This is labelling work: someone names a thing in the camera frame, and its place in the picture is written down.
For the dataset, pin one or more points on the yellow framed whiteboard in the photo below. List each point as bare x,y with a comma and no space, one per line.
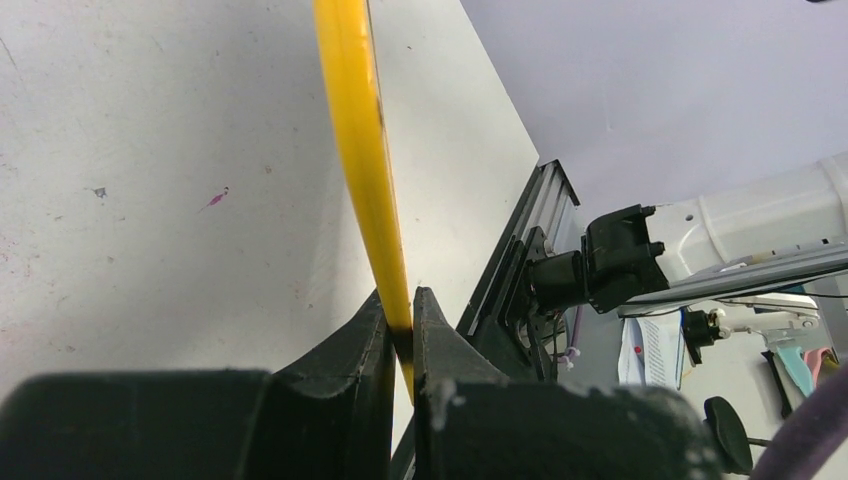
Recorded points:
349,68

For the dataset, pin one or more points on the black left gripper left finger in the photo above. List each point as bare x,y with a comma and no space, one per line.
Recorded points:
328,415

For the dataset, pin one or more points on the aluminium table edge rail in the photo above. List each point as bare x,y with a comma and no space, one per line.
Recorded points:
502,320

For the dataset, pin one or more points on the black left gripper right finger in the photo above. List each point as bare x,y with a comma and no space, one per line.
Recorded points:
473,422

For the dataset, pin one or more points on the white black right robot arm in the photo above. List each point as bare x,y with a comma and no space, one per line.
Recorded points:
780,231

